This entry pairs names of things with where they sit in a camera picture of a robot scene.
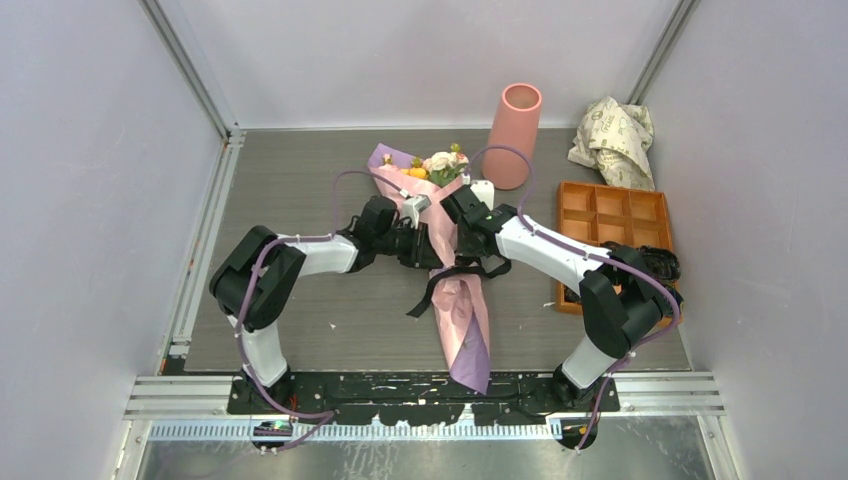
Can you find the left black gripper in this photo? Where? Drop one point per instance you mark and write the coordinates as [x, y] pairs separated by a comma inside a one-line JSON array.
[[422, 253]]

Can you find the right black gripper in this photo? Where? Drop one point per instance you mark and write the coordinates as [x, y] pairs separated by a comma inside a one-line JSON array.
[[464, 248]]

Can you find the black ribbon with gold text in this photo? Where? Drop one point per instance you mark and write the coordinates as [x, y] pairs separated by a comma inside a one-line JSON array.
[[473, 266]]

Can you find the pink flower bouquet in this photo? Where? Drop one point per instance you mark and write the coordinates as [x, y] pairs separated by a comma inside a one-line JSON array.
[[458, 303]]

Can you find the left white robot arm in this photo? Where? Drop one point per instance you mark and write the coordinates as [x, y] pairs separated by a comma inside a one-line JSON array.
[[253, 284]]

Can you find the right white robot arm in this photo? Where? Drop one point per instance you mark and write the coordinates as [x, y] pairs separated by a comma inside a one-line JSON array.
[[621, 303]]

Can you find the pink cylindrical vase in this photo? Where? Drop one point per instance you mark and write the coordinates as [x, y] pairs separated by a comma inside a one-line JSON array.
[[512, 136]]

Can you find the orange compartment tray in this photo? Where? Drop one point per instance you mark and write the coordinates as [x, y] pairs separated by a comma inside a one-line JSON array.
[[608, 216]]

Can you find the crumpled printed paper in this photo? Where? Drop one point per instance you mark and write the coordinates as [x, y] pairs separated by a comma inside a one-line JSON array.
[[614, 139]]

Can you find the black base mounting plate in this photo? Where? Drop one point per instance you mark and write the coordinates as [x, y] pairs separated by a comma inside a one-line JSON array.
[[429, 399]]

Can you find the black rolled ribbon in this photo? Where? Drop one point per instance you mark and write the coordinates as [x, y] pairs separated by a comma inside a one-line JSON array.
[[662, 264]]

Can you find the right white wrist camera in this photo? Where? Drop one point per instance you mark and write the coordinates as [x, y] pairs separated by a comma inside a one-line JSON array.
[[483, 189]]

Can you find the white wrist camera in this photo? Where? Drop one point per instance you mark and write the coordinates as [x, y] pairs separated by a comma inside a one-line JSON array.
[[412, 208], [483, 189]]

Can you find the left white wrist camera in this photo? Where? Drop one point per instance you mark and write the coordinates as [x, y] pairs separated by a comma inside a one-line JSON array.
[[412, 208]]

